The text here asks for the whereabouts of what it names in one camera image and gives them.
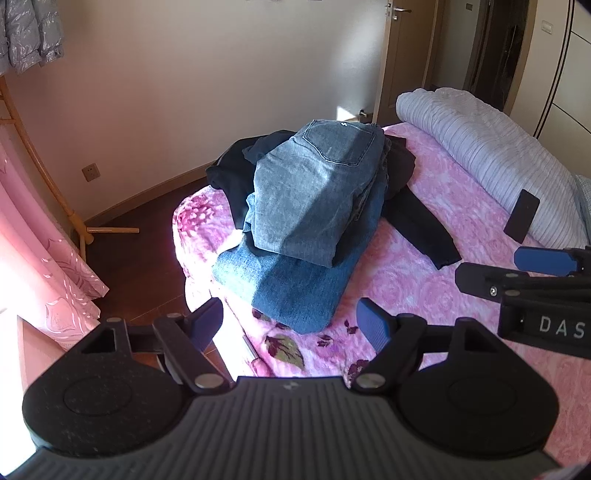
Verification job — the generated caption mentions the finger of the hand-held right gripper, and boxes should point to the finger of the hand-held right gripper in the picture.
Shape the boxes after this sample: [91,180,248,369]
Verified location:
[514,246,591,278]
[455,262,532,305]

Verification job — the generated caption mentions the grey puffer jacket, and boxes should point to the grey puffer jacket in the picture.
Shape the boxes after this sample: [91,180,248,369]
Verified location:
[0,0,65,77]

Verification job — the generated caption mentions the blue denim jeans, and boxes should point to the blue denim jeans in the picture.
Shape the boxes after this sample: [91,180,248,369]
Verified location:
[212,231,372,335]

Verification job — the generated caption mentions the pink curtain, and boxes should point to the pink curtain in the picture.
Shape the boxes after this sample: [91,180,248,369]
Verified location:
[0,138,110,352]

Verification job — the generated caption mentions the white wardrobe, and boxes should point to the white wardrobe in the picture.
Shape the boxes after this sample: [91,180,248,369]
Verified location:
[531,0,591,178]

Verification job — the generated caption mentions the faded grey denim jeans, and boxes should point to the faded grey denim jeans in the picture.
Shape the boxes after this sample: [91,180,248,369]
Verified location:
[243,119,393,269]

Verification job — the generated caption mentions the pink floral blanket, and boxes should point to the pink floral blanket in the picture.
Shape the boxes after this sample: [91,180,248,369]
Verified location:
[172,121,591,467]

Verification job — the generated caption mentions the black phone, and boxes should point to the black phone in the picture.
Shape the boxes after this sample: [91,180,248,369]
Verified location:
[503,188,541,244]

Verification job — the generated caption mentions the grey striped pillow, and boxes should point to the grey striped pillow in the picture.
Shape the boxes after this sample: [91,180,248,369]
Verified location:
[574,174,591,219]

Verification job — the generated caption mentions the wooden coat rack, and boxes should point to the wooden coat rack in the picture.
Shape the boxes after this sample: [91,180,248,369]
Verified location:
[0,76,140,260]

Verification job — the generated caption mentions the wooden door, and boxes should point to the wooden door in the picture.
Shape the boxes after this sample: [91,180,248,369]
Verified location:
[372,0,440,125]

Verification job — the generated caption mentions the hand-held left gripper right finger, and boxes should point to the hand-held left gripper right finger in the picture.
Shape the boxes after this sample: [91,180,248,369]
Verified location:
[351,298,502,393]

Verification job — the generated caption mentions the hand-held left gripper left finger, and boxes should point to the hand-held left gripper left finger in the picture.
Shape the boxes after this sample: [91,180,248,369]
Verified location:
[81,298,236,395]

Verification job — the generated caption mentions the striped grey duvet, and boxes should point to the striped grey duvet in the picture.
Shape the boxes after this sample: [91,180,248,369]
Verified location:
[396,87,590,251]

